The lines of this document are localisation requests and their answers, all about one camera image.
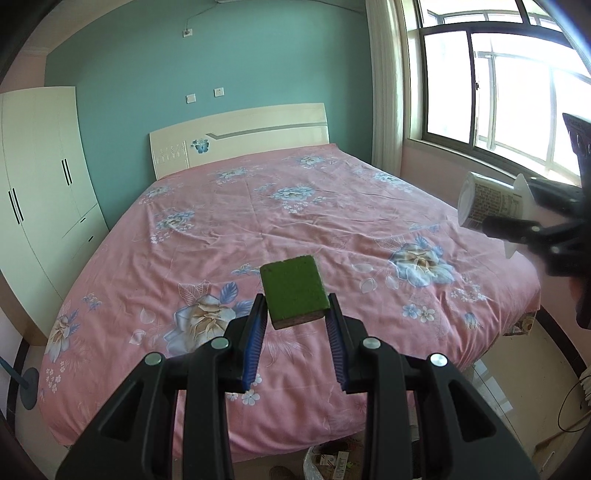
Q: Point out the white printed carton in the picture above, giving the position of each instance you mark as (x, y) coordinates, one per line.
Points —
(489, 198)

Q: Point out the cream bed headboard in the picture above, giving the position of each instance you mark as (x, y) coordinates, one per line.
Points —
(258, 134)

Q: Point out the blue floor stand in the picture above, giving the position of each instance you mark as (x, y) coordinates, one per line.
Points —
(27, 383)

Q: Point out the white ribbed heater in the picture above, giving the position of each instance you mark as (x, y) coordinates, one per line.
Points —
(586, 387)

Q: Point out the wooden furniture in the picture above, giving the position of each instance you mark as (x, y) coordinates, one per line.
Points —
(554, 461)

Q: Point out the window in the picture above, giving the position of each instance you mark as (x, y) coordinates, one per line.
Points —
(508, 69)

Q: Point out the cream wardrobe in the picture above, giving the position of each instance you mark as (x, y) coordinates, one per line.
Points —
(41, 184)

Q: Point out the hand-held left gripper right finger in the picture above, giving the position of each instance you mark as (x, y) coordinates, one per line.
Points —
(334, 346)

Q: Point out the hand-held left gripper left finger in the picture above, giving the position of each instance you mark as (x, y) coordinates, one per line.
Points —
(254, 341)

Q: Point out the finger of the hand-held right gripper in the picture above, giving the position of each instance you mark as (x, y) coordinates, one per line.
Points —
(558, 201)
(512, 230)

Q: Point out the pink floral blanket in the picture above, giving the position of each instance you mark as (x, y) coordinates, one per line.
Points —
(323, 221)

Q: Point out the dark green block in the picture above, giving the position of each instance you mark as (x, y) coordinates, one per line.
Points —
(293, 290)

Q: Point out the white trash bin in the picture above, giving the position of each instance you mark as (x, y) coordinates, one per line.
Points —
(318, 466)

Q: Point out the white curtain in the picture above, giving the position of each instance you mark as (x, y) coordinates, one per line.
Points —
(385, 92)

